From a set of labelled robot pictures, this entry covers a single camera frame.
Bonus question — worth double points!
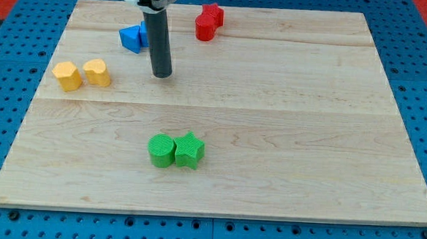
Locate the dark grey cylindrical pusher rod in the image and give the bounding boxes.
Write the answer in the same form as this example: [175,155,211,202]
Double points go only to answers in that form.
[143,10,173,78]

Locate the blue cube block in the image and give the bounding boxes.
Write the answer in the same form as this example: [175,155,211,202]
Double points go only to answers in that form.
[139,20,148,48]

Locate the blue triangle block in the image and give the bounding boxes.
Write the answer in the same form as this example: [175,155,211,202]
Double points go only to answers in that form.
[118,26,141,54]

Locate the red cylinder block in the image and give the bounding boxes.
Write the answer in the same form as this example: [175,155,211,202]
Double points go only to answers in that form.
[195,13,216,42]

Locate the red star block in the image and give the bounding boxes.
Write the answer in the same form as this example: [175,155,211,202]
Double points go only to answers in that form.
[202,2,224,28]

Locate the yellow heart block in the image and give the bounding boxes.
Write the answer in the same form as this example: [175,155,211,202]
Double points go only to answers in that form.
[82,58,111,88]

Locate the yellow hexagon block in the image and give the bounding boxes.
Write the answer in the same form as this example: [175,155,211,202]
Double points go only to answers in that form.
[52,61,83,92]

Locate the green cylinder block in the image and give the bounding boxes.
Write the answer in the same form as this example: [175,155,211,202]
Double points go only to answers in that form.
[148,134,176,168]

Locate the green star block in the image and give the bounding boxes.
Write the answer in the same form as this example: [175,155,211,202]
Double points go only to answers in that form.
[173,132,205,170]

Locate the light wooden board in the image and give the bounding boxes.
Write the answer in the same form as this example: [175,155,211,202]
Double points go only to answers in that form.
[0,0,427,227]

